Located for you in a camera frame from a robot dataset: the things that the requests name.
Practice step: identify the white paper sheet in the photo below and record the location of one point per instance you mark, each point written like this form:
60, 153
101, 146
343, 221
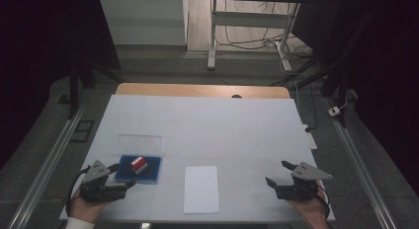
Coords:
201, 189

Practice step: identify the white panel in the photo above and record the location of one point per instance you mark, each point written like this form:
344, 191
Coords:
141, 20

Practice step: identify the small white adapter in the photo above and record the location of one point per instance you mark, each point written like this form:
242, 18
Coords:
334, 111

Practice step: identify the white desk frame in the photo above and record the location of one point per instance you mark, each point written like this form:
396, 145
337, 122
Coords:
250, 19

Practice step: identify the aluminium rail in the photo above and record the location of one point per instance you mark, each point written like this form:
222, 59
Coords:
49, 163
362, 166

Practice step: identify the black tripod stand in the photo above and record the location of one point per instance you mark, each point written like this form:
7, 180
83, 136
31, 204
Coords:
326, 74

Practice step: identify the person's left hand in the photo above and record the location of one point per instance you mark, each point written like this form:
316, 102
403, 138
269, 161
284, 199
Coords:
84, 209

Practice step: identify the white power strip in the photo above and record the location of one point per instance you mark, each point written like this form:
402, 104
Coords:
311, 140

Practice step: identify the dark curtain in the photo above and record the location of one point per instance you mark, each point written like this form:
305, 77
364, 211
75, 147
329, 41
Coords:
39, 58
385, 74

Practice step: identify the red stamp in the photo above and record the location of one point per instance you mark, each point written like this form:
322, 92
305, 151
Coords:
139, 164

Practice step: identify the black floor frame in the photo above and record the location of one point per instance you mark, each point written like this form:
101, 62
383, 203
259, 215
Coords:
82, 131

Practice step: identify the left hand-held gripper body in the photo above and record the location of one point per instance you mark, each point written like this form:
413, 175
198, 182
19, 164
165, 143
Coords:
99, 192

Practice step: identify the blue ink pad clear lid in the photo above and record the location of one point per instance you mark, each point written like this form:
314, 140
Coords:
151, 173

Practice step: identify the person's right hand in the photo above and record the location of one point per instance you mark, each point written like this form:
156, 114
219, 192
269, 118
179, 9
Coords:
313, 212

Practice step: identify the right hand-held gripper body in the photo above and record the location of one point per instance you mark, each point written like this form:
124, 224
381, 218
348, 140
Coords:
298, 191

